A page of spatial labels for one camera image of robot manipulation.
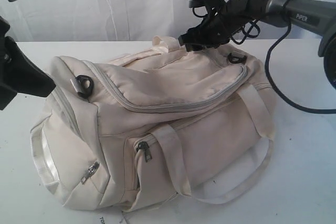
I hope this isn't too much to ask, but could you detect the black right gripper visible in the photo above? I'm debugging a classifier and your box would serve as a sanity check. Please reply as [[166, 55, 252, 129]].
[[178, 1, 252, 51]]

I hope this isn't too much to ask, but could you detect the cream duffel bag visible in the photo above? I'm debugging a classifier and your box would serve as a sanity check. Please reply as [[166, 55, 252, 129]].
[[30, 37, 276, 212]]

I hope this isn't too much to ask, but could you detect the white backdrop curtain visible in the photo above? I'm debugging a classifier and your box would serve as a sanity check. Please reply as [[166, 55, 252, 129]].
[[0, 0, 336, 44]]

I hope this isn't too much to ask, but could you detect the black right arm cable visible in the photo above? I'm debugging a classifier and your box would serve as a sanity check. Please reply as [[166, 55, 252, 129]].
[[193, 6, 336, 114]]

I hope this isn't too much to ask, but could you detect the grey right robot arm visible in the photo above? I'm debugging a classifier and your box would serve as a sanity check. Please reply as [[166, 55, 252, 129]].
[[178, 0, 335, 86]]

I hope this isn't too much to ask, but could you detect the white printed paper sheet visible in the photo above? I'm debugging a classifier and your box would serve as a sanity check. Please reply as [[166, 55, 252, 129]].
[[97, 215, 124, 224]]

